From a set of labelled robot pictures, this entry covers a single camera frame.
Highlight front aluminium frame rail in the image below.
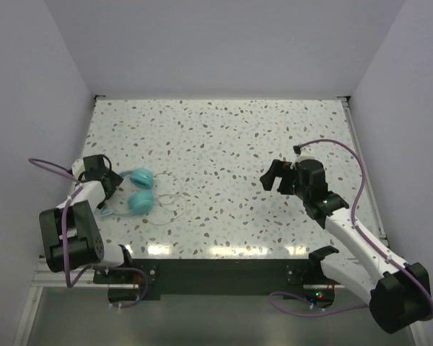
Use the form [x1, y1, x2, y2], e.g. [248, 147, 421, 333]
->
[13, 259, 109, 345]

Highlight teal white cat-ear headphones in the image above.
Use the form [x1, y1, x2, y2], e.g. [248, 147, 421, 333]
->
[98, 168, 154, 217]

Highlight aluminium frame rail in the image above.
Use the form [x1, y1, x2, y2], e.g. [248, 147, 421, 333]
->
[13, 259, 109, 345]
[337, 96, 389, 246]

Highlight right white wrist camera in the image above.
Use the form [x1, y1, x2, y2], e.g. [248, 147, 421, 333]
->
[292, 145, 315, 167]

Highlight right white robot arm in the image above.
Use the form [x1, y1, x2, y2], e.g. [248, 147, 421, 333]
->
[260, 159, 433, 334]

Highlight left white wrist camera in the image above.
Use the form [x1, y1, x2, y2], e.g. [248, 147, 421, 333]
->
[71, 159, 85, 180]

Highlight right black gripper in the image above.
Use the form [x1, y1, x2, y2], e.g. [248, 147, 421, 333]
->
[259, 159, 309, 201]

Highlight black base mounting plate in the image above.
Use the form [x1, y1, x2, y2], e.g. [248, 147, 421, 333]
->
[93, 259, 336, 302]

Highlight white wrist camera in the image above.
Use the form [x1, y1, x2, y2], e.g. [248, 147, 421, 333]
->
[71, 159, 85, 180]
[292, 145, 315, 167]

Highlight white headphone cable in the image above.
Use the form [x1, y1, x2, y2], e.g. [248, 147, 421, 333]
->
[146, 172, 188, 227]

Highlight right aluminium frame rail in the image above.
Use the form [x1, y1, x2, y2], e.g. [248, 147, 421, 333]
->
[337, 96, 389, 246]

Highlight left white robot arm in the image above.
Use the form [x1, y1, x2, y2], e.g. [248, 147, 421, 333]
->
[39, 154, 135, 283]

